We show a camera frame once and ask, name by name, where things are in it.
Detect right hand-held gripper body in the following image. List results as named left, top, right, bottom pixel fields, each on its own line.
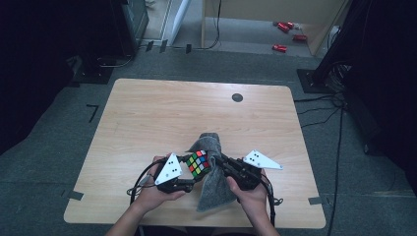
left=230, top=149, right=283, bottom=191

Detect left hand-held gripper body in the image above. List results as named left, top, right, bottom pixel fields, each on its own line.
left=154, top=152, right=183, bottom=195

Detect multicoloured puzzle cube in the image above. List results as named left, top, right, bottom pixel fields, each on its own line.
left=185, top=149, right=212, bottom=179

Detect grey cloth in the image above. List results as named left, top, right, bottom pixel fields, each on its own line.
left=185, top=132, right=239, bottom=212

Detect person's right hand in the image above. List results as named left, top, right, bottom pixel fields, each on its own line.
left=226, top=168, right=273, bottom=225

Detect person's left hand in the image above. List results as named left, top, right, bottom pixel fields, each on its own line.
left=133, top=155, right=187, bottom=214

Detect black angled floor tape mark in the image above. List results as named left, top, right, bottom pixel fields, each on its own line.
left=86, top=103, right=100, bottom=124

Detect black metal stand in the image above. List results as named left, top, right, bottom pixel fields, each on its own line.
left=296, top=0, right=362, bottom=95

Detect black flat stand base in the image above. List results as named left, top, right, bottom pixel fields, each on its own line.
left=70, top=55, right=115, bottom=86

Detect white panel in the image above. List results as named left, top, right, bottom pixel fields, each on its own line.
left=168, top=0, right=193, bottom=46

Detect black cabinet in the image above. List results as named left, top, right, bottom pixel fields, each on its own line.
left=109, top=0, right=150, bottom=57

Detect wooden partition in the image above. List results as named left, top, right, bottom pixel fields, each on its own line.
left=201, top=0, right=349, bottom=57

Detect dark curtain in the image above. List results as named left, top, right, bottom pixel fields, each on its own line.
left=343, top=0, right=417, bottom=195
left=0, top=0, right=114, bottom=156

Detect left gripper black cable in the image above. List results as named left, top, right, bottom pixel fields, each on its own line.
left=127, top=159, right=165, bottom=205

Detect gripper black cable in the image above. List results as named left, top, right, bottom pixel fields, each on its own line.
left=127, top=159, right=165, bottom=205
left=259, top=173, right=284, bottom=227

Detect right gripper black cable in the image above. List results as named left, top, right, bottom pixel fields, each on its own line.
left=259, top=173, right=284, bottom=227

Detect long black floor cable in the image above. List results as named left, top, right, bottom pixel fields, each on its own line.
left=328, top=104, right=345, bottom=236

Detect coiled black floor cable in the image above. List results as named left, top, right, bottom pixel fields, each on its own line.
left=95, top=52, right=136, bottom=69

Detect bundle of cables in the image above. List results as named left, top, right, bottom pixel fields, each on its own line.
left=326, top=62, right=353, bottom=94

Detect black hanging cable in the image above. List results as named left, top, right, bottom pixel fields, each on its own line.
left=170, top=0, right=222, bottom=51

